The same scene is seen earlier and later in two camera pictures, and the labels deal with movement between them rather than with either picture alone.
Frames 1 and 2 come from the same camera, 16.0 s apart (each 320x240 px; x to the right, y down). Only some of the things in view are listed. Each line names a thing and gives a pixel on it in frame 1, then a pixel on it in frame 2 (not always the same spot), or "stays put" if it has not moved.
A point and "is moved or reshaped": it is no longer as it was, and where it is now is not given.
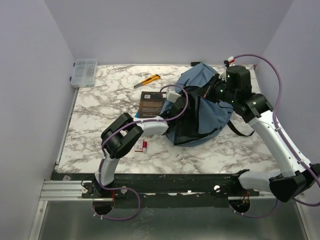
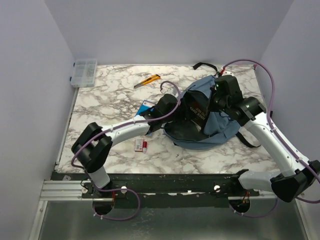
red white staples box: (139, 145) stays put
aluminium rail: (63, 190) stays put
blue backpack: (202, 119) is moved or reshaped
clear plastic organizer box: (83, 72) stays put
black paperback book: (151, 103) -> (194, 106)
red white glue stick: (144, 146) stays put
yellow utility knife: (153, 78) stays put
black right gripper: (219, 79) -> (214, 91)
